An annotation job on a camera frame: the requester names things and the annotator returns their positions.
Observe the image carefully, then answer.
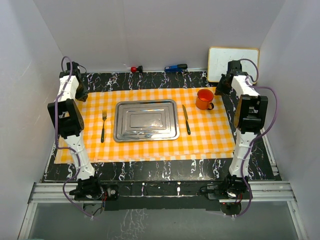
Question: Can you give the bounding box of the silver fork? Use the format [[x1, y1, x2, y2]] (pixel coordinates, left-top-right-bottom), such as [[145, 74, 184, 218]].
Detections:
[[100, 110, 107, 143]]

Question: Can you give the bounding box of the orange translucent cup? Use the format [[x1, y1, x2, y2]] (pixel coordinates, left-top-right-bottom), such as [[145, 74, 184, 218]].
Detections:
[[195, 89, 215, 110]]

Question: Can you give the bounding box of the silver metal tray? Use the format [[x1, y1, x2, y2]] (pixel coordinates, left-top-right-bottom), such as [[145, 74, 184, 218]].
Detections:
[[113, 99, 180, 143]]

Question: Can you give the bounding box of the black handled table knife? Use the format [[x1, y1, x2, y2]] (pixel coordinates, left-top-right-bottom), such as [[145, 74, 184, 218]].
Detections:
[[182, 104, 191, 135]]

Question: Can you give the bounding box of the yellow checkered tablecloth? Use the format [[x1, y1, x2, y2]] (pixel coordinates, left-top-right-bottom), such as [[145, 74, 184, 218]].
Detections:
[[54, 86, 236, 165]]

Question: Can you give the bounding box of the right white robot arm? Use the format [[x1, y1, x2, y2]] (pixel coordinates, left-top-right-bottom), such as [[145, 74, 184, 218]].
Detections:
[[214, 58, 268, 199]]

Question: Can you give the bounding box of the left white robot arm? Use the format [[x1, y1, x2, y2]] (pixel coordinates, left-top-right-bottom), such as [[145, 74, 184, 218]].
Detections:
[[47, 61, 104, 200]]

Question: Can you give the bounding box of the blue marker pen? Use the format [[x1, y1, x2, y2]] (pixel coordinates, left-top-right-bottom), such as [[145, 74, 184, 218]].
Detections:
[[164, 63, 188, 73]]

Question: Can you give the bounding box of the red black knob tool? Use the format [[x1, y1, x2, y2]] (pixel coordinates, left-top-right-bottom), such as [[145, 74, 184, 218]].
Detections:
[[130, 65, 144, 73]]

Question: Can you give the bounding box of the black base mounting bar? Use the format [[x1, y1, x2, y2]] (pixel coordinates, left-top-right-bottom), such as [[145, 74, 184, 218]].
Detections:
[[74, 182, 250, 213]]

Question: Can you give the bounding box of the small whiteboard yellow frame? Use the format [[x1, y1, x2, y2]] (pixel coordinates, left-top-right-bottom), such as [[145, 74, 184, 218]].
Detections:
[[207, 46, 260, 83]]

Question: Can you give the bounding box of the aluminium frame rail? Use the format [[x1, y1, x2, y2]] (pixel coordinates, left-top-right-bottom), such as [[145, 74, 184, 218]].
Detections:
[[19, 180, 308, 240]]

